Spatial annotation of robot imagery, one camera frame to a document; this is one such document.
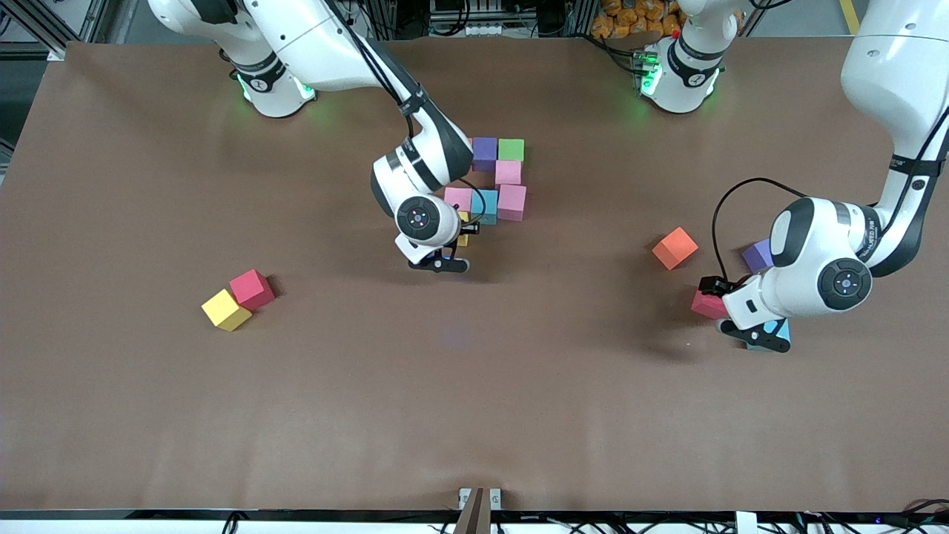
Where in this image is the red foam block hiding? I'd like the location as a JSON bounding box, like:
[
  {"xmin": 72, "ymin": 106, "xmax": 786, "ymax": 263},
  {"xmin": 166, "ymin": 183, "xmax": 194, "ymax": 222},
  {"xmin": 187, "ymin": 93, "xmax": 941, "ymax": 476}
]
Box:
[
  {"xmin": 691, "ymin": 289, "xmax": 731, "ymax": 321},
  {"xmin": 228, "ymin": 268, "xmax": 277, "ymax": 311}
]

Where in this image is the white power strip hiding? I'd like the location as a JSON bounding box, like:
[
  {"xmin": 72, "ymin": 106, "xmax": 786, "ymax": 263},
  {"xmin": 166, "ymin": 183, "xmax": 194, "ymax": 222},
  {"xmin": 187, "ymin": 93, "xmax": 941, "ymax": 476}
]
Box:
[{"xmin": 437, "ymin": 21, "xmax": 535, "ymax": 37}]

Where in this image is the bag of orange items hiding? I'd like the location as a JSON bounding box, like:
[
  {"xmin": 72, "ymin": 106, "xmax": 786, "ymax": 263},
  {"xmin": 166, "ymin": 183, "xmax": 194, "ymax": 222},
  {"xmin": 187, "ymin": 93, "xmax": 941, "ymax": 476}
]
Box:
[{"xmin": 591, "ymin": 0, "xmax": 687, "ymax": 39}]

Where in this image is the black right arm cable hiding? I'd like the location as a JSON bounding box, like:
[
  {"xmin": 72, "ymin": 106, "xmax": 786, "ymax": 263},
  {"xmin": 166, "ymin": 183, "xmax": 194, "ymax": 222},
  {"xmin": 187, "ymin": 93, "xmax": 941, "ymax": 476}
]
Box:
[{"xmin": 323, "ymin": 0, "xmax": 489, "ymax": 225}]

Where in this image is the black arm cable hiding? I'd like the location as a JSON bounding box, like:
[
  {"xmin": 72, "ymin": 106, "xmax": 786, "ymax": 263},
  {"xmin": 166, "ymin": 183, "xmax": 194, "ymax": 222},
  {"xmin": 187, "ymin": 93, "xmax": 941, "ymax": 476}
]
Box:
[
  {"xmin": 323, "ymin": 0, "xmax": 489, "ymax": 225},
  {"xmin": 699, "ymin": 111, "xmax": 949, "ymax": 297}
]

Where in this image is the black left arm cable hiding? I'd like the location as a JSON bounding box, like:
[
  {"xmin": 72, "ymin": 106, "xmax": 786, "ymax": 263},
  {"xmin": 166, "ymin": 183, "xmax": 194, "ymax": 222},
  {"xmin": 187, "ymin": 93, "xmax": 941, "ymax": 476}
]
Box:
[{"xmin": 699, "ymin": 111, "xmax": 949, "ymax": 297}]

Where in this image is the small metal bracket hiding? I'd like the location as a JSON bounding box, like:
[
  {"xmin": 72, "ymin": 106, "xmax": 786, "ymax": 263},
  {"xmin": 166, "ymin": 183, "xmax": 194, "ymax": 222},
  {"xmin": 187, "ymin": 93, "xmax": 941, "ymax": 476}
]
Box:
[{"xmin": 458, "ymin": 487, "xmax": 503, "ymax": 511}]

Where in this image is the brown post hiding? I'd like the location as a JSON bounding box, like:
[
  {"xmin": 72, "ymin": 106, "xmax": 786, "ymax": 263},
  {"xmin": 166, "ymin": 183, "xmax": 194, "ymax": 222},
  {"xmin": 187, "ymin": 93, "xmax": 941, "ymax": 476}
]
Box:
[{"xmin": 454, "ymin": 487, "xmax": 492, "ymax": 534}]

